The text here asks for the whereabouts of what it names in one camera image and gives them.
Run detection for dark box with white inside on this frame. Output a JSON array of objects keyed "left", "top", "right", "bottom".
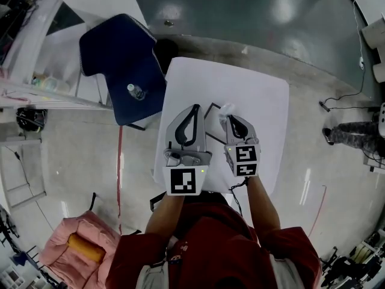
[{"left": 203, "top": 102, "right": 232, "bottom": 146}]

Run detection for clear plastic bag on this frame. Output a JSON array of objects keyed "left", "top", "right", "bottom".
[{"left": 218, "top": 102, "right": 236, "bottom": 126}]

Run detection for person's red shirt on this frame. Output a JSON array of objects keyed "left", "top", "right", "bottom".
[{"left": 105, "top": 203, "right": 321, "bottom": 289}]

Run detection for red floor tape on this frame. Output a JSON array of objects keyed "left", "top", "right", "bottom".
[
  {"left": 308, "top": 185, "right": 328, "bottom": 237},
  {"left": 116, "top": 125, "right": 124, "bottom": 236}
]

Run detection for clear water bottle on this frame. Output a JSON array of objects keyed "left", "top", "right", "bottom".
[{"left": 126, "top": 83, "right": 145, "bottom": 101}]

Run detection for white square table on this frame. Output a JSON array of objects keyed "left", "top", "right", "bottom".
[{"left": 152, "top": 57, "right": 291, "bottom": 197}]

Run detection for black floor cable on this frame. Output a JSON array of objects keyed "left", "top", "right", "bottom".
[{"left": 318, "top": 67, "right": 383, "bottom": 113}]

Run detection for white metal frame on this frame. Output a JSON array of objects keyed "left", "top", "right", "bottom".
[{"left": 0, "top": 138, "right": 48, "bottom": 210}]

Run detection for dark blue chair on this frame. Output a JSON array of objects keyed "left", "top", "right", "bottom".
[{"left": 79, "top": 13, "right": 168, "bottom": 131}]

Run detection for pink padded bag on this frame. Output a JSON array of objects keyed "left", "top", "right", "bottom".
[{"left": 38, "top": 210, "right": 121, "bottom": 289}]

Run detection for person's left forearm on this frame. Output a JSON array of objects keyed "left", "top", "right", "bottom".
[{"left": 145, "top": 194, "right": 186, "bottom": 239}]

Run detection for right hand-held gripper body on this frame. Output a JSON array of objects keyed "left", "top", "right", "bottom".
[{"left": 223, "top": 137, "right": 261, "bottom": 178}]

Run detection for person's black trousers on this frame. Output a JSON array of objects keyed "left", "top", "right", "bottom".
[{"left": 183, "top": 190, "right": 229, "bottom": 206}]

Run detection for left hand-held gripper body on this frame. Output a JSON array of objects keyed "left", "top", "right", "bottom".
[{"left": 162, "top": 148, "right": 213, "bottom": 197}]

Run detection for white metal shelf rack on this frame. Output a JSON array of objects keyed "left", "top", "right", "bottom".
[{"left": 0, "top": 0, "right": 115, "bottom": 111}]

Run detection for white curved desk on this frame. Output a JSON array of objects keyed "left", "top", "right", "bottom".
[{"left": 360, "top": 16, "right": 385, "bottom": 82}]

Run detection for person's right forearm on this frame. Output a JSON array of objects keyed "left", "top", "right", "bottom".
[{"left": 246, "top": 176, "right": 282, "bottom": 231}]

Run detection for orange roll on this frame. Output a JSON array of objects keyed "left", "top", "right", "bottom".
[{"left": 68, "top": 232, "right": 106, "bottom": 264}]

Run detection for black equipment pile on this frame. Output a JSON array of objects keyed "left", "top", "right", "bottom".
[{"left": 320, "top": 230, "right": 385, "bottom": 289}]

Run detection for black table frame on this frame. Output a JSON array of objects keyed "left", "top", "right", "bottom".
[{"left": 149, "top": 191, "right": 168, "bottom": 213}]

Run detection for white power cable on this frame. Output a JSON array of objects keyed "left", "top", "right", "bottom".
[{"left": 351, "top": 0, "right": 365, "bottom": 70}]

